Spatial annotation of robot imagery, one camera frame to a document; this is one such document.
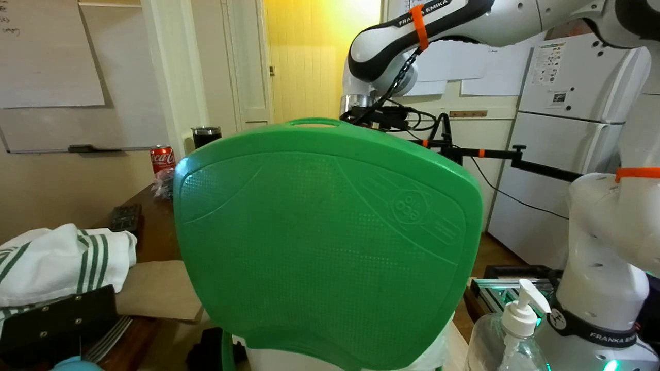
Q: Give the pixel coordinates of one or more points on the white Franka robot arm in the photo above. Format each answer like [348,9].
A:
[610,254]

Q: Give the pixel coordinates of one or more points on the green plastic trash can lid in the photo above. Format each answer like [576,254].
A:
[321,240]

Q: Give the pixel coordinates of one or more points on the red cola can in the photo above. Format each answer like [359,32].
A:
[162,159]

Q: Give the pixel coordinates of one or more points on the clear soap pump bottle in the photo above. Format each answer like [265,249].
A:
[512,336]

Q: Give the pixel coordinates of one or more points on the black cup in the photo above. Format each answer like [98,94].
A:
[206,136]

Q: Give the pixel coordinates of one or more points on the white door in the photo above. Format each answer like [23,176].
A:
[248,63]

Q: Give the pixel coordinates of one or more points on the flat brown cardboard piece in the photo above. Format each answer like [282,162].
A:
[162,292]

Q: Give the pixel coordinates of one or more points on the white refrigerator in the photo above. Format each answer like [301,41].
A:
[569,136]

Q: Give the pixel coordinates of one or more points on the white towel green stripes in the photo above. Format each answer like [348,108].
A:
[62,264]

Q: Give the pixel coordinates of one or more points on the black box with screws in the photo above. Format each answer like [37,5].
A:
[54,326]

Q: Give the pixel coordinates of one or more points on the small blue round object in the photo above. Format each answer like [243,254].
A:
[77,364]

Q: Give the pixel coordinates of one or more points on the black articulated camera mount arm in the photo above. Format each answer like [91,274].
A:
[495,155]

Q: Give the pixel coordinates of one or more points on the white paper sheets on wall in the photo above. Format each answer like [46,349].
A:
[475,72]

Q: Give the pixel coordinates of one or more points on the aluminium extrusion robot mount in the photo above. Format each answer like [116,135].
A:
[512,292]

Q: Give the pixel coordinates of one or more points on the white wall whiteboard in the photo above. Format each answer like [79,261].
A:
[48,63]

